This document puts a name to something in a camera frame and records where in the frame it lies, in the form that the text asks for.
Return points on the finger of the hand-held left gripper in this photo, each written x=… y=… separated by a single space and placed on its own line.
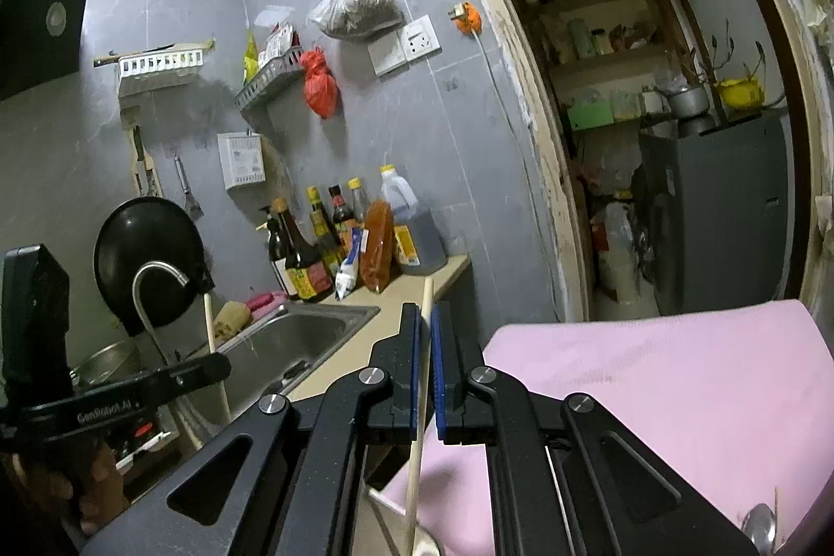
x=195 y=370

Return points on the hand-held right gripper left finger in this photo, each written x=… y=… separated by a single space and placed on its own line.
x=416 y=360

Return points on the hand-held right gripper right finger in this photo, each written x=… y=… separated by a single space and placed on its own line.
x=438 y=360

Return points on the person's left hand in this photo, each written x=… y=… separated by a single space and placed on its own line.
x=98 y=484

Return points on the beige kitchen counter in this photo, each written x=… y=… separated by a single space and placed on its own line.
x=365 y=328

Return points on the loofah sponge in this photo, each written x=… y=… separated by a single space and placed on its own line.
x=231 y=321

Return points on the steel wok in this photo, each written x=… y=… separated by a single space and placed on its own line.
x=107 y=364

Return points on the pink soap dish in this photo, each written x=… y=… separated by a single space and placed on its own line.
x=267 y=305

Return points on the steel sink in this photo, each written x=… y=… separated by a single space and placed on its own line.
x=293 y=334

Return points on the chrome faucet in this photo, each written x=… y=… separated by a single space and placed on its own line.
x=159 y=267

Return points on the blue and white packet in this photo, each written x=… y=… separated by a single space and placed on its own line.
x=348 y=266

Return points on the large dark oil jug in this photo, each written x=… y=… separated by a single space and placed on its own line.
x=417 y=237

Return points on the black wok pan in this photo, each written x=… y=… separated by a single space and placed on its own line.
x=150 y=243

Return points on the dark sauce bottle red label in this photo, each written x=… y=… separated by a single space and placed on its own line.
x=306 y=269

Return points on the dark-capped sauce bottle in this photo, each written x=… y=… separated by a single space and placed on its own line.
x=340 y=214

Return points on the yellow-capped sauce bottle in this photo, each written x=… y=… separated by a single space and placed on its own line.
x=322 y=224

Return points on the clear bottle yellow cap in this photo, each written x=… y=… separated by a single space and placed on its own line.
x=357 y=201

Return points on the hanging metal spatula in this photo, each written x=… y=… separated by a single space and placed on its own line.
x=187 y=191

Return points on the white plastic bag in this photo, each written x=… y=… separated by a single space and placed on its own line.
x=619 y=263

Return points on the pink tablecloth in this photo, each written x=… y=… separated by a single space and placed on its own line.
x=651 y=386

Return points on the green box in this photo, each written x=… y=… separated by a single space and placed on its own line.
x=590 y=116

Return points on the red plastic bag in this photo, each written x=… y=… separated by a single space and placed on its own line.
x=320 y=87

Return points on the black range hood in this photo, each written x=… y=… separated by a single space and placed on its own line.
x=39 y=28

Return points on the grey corner shelf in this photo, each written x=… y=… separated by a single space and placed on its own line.
x=270 y=84

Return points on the grey cabinet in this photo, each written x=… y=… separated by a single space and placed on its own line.
x=717 y=217

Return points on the yellow-green snack packet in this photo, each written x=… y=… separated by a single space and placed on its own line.
x=250 y=58

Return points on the red and white packets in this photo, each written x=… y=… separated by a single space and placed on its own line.
x=280 y=46

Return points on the orange plug holder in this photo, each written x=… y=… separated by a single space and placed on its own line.
x=468 y=18

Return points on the pale green jar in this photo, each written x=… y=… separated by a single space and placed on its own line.
x=580 y=40

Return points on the metal pot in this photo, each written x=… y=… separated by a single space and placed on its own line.
x=689 y=102

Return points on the yellow bowl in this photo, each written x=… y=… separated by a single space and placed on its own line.
x=739 y=95

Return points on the dry plant twigs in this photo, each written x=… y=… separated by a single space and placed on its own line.
x=720 y=51

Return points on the white wall box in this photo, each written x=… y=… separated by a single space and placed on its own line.
x=241 y=160

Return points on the worn wooden door frame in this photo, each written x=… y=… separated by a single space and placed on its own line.
x=521 y=106

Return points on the white wall switch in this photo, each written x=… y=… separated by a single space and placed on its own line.
x=388 y=58

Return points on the white wall socket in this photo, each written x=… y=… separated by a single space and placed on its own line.
x=420 y=38

